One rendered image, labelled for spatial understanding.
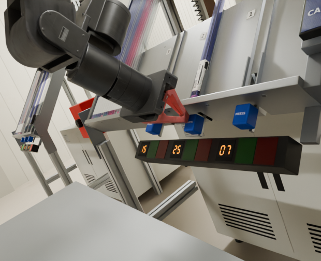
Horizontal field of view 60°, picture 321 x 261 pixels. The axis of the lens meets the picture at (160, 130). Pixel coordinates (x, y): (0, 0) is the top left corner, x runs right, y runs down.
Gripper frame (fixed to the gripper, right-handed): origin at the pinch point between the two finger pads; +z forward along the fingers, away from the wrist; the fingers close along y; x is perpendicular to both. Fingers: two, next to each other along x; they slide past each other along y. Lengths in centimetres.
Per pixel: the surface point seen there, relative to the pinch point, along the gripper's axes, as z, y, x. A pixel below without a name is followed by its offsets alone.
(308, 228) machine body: 59, 5, 10
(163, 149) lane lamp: 2.3, 6.5, 5.2
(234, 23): 1.4, -5.1, -17.6
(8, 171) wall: 38, 395, 34
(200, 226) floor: 79, 66, 21
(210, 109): 1.7, -4.1, -1.9
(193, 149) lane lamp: 2.2, -1.7, 4.9
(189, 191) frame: 50, 49, 8
